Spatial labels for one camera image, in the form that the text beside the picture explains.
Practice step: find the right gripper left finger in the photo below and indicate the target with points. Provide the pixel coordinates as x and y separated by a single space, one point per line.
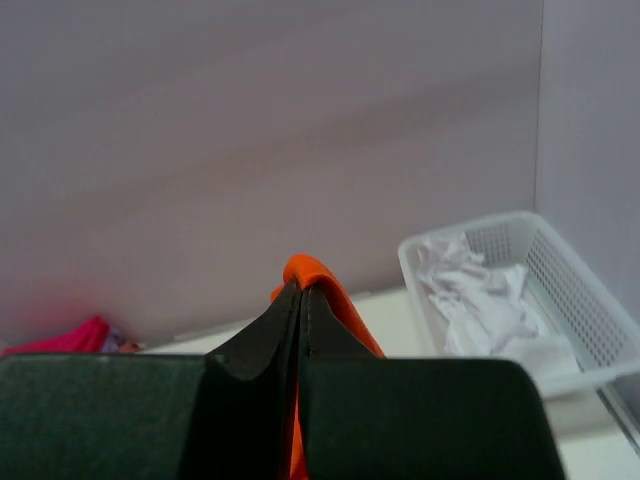
243 417

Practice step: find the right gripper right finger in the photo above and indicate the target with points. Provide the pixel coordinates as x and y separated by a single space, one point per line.
364 417

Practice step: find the folded pink t-shirt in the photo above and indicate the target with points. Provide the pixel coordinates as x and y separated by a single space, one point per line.
128 347

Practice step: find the folded lavender t-shirt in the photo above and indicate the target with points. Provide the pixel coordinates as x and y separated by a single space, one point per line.
113 341

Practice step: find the crumpled white t-shirt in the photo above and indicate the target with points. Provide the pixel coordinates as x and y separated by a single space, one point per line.
485 312

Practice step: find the folded magenta t-shirt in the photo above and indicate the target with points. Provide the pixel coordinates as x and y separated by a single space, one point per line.
89 337

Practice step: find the white plastic basket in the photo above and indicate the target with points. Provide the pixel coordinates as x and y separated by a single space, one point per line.
562 290

